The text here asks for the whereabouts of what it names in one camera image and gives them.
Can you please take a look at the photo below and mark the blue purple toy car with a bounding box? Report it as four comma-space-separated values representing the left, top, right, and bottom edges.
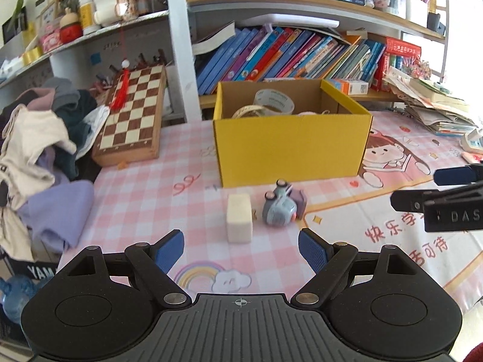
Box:
262, 179, 308, 227

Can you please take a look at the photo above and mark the clear packing tape roll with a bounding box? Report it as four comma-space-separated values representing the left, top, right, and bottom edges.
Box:
254, 89, 295, 116

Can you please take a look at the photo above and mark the orange white small carton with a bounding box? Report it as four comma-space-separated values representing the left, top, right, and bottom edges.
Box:
328, 78, 369, 97

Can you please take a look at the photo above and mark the pink plush pig toy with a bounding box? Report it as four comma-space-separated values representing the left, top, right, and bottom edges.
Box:
298, 111, 325, 116

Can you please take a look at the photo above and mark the pink checkered table mat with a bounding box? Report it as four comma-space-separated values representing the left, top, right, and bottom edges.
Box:
79, 112, 482, 310

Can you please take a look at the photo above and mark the stack of papers and books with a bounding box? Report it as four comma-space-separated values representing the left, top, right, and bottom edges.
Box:
383, 66, 482, 136

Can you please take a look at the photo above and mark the white foam block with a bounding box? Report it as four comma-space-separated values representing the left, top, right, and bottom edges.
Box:
226, 194, 253, 243

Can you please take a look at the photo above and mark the row of leaning books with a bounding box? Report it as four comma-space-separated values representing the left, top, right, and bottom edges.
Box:
192, 23, 430, 96

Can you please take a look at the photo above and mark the red white round doll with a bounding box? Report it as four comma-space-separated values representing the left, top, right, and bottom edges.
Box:
60, 8, 84, 44

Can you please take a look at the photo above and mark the yellow cardboard box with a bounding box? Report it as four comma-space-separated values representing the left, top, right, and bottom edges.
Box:
213, 79, 373, 188

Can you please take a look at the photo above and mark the wooden chess board box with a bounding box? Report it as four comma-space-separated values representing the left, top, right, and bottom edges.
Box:
92, 65, 166, 167

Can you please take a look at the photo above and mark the blue water bottle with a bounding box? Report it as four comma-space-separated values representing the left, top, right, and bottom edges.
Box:
0, 275, 51, 324

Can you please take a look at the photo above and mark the white power strip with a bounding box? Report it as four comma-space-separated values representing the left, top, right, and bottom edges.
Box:
460, 128, 483, 155

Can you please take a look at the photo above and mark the red tassel ornament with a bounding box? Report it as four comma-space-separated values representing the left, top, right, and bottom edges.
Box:
110, 58, 130, 112

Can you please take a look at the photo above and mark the pile of clothes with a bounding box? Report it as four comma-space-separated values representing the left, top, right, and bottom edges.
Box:
1, 77, 109, 262

